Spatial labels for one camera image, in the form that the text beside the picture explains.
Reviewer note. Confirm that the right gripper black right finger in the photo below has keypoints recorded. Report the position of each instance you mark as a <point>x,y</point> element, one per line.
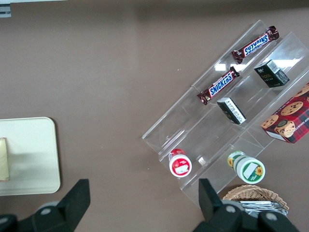
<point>214,212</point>

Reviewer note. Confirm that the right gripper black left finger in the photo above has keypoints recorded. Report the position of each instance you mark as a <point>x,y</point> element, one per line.
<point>72,203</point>

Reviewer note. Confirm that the triangular sandwich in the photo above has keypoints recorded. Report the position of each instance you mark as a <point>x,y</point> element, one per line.
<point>3,159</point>

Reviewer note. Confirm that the light wicker basket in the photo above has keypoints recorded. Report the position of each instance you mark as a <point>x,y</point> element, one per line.
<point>253,192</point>

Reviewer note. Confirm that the aluminium foil tray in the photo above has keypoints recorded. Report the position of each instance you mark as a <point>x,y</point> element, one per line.
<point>260,206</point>

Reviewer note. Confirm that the beige plastic tray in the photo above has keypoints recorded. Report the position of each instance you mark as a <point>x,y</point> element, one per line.
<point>31,154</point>

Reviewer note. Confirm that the green white yogurt cup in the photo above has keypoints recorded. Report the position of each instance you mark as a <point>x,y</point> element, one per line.
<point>248,168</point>

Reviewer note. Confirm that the red white yogurt cup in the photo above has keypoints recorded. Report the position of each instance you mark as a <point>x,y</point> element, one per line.
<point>179,164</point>

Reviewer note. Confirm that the clear acrylic stepped display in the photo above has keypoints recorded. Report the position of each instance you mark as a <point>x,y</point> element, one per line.
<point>193,135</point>

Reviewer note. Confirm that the small black carton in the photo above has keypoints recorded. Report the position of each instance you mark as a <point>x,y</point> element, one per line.
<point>231,110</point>
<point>271,74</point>

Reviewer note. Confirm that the red cookie box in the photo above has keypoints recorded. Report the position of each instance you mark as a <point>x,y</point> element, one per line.
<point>292,118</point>

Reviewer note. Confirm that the Snickers chocolate bar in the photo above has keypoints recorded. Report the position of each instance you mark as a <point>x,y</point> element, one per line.
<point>256,45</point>
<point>218,85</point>

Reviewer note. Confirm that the white grey device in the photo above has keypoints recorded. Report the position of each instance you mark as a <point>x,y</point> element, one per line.
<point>4,10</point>

